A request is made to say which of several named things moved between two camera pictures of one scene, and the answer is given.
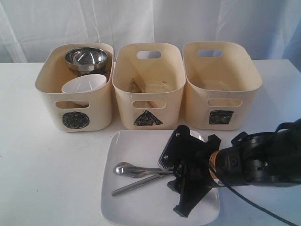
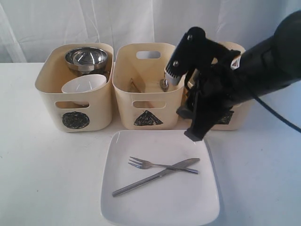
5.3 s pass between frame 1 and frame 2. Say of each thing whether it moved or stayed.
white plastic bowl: stayed
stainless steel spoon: moved
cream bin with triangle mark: stayed
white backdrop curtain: stayed
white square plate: stayed
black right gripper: moved
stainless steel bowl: stayed
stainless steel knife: stayed
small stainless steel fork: moved
